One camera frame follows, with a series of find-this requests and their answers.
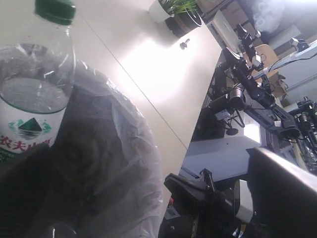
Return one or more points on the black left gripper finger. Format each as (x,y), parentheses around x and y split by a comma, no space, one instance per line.
(284,195)

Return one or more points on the green label water bottle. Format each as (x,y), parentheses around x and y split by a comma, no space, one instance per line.
(37,66)

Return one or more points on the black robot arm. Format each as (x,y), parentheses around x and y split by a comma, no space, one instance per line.
(298,125)

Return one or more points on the white plastic bin liner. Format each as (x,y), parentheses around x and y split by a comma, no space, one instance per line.
(100,179)

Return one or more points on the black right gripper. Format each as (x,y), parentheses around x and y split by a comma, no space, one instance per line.
(203,197)

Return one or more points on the small black table object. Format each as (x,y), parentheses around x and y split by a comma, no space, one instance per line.
(184,45)

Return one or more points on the potted green plant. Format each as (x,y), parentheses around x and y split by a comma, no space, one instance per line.
(180,16)

